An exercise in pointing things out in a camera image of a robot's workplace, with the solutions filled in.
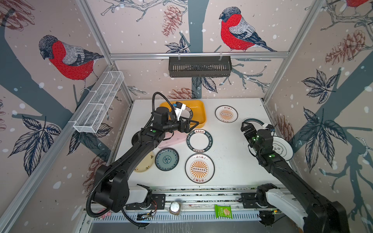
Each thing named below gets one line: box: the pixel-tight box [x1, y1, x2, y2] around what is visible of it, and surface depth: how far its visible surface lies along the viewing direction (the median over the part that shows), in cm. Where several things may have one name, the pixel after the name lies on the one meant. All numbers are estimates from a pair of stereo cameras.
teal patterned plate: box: [154, 147, 180, 172], surface depth 90 cm
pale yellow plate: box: [134, 150, 155, 173], surface depth 87 cm
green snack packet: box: [214, 204, 233, 219], surface depth 71 cm
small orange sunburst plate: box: [214, 104, 239, 124], surface depth 113 cm
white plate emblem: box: [271, 135, 294, 162], surface depth 94 cm
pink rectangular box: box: [157, 130, 188, 149], surface depth 95 cm
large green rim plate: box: [180, 106, 194, 120], surface depth 113 cm
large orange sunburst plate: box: [184, 152, 216, 184], surface depth 87 cm
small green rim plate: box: [186, 128, 214, 153], surface depth 98 cm
